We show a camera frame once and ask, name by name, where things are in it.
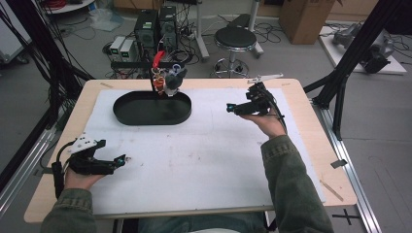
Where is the black metal frame post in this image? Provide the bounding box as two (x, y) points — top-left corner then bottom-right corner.
(302, 0), (412, 142)
(4, 0), (96, 130)

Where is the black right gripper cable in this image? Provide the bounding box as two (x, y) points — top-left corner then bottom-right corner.
(263, 86), (289, 135)

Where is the white round table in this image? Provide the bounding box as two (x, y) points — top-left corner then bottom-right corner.
(42, 0), (95, 15)

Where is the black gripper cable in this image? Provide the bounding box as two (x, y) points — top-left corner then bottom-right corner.
(263, 86), (289, 135)
(51, 140), (76, 199)

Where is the black T-shaped rack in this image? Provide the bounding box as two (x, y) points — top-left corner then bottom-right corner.
(111, 60), (184, 95)

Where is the cowboy keychain with red strap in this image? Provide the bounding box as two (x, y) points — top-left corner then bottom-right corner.
(151, 50), (167, 95)

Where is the person's left hand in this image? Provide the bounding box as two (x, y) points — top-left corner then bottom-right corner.
(63, 166), (106, 191)

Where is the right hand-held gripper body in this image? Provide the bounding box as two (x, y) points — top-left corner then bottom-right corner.
(237, 73), (286, 117)

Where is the black machine part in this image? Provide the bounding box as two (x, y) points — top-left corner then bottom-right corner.
(361, 38), (396, 75)

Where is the white power supply box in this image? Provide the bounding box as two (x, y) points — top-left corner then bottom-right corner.
(109, 35), (126, 63)
(120, 38), (136, 63)

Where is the white metal stand leg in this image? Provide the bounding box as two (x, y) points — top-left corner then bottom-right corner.
(193, 0), (211, 62)
(247, 0), (265, 60)

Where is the aluminium floor rail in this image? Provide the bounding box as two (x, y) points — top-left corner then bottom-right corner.
(0, 127), (57, 215)
(310, 98), (385, 233)

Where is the grey machine part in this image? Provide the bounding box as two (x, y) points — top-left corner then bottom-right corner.
(331, 22), (361, 47)

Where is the white cabinet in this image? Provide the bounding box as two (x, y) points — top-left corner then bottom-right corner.
(0, 0), (32, 65)

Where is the brown cardboard box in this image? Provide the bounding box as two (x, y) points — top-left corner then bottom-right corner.
(278, 0), (339, 46)

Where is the black computer tower round fan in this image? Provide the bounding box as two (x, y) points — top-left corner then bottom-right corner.
(157, 5), (179, 52)

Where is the black floor cable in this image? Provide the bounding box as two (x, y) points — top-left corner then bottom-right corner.
(255, 20), (284, 45)

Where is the tan tape strip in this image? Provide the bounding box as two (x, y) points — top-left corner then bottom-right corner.
(320, 179), (345, 203)

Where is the black computer tower green label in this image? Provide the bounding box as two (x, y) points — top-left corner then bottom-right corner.
(133, 9), (160, 61)

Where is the black oval tray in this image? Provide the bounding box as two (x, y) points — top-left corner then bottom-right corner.
(112, 90), (192, 126)

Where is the clear plastic bag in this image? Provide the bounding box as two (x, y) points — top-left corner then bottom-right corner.
(87, 8), (125, 32)

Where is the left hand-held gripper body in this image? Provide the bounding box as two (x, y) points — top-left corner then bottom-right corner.
(66, 135), (120, 177)

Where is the white floor board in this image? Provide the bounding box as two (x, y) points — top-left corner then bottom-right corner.
(318, 24), (408, 76)

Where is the black tape cross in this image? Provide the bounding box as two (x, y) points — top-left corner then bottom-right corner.
(331, 208), (361, 226)

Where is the person's right hand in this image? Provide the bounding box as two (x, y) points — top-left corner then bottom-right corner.
(238, 108), (289, 140)

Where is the dark tape piece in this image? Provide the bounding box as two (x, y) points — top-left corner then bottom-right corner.
(329, 158), (348, 170)

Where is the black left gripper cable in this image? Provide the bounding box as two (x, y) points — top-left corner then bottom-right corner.
(51, 140), (76, 199)

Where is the white table mat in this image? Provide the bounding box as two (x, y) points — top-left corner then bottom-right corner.
(82, 87), (327, 216)

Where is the black round stool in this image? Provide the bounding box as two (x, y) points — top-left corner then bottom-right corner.
(212, 25), (259, 80)

